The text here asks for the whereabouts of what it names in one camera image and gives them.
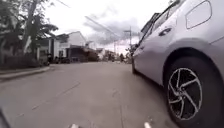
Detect utility pole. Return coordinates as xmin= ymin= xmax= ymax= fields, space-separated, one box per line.
xmin=123 ymin=26 xmax=133 ymax=56

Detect grey concrete road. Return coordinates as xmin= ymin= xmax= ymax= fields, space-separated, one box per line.
xmin=0 ymin=61 xmax=181 ymax=128

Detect white building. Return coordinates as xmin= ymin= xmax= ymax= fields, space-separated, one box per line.
xmin=36 ymin=30 xmax=88 ymax=64

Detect silver car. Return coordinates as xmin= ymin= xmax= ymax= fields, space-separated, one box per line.
xmin=130 ymin=0 xmax=224 ymax=128

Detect concrete kerb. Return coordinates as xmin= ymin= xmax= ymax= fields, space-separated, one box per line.
xmin=0 ymin=65 xmax=52 ymax=82

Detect fence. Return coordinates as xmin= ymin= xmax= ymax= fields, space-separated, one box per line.
xmin=0 ymin=53 xmax=41 ymax=70

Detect trees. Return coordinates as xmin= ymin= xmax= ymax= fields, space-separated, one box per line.
xmin=0 ymin=0 xmax=59 ymax=69

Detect overhead wires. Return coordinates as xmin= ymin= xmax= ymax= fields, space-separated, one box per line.
xmin=56 ymin=0 xmax=141 ymax=44

